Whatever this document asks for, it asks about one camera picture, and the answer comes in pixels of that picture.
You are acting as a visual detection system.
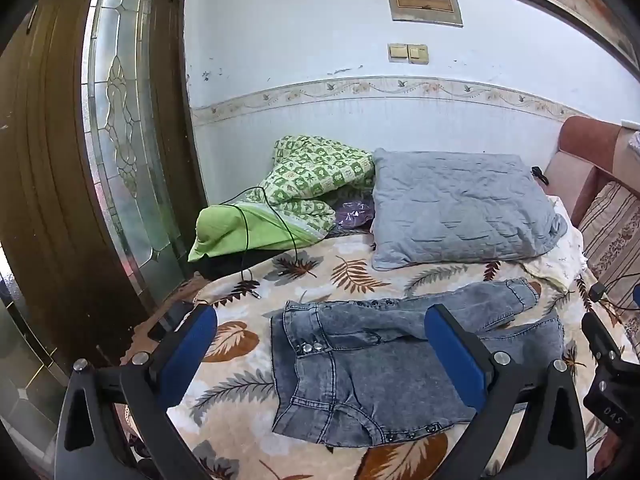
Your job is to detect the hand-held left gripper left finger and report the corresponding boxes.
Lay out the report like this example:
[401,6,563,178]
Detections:
[54,303,221,480]

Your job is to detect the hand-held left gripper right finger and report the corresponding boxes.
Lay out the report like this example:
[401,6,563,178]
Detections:
[424,304,589,480]

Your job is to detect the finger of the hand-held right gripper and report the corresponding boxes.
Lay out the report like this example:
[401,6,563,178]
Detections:
[581,311,621,369]

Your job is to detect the grey-blue denim pants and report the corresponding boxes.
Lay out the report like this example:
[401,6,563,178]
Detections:
[270,276,566,448]

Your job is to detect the person's right hand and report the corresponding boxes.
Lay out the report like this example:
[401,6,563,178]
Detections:
[595,432,623,480]

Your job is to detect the beige leaf-print blanket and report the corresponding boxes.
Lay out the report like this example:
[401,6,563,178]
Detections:
[115,232,626,480]

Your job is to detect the white cloth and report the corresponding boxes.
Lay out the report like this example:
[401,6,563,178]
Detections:
[520,194,589,294]

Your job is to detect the grey quilted pillow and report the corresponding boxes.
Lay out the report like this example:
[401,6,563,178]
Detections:
[371,147,569,271]

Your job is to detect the purple cloth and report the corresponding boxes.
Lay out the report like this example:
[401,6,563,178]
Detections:
[332,197,376,234]

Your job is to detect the green patterned quilt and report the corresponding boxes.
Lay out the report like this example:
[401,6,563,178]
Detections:
[187,135,376,263]

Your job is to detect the brown wooden door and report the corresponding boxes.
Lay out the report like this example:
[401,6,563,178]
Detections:
[0,0,209,377]

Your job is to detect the leaded glass door panel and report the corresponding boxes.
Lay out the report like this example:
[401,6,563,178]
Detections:
[81,0,186,292]

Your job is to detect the black adapter with cable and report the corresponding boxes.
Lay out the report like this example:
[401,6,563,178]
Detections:
[589,260,640,313]

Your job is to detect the thin black cable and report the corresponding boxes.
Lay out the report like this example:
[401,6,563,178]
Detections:
[219,186,302,301]

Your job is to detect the small framed wall panel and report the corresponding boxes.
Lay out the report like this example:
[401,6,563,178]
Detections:
[383,0,464,28]

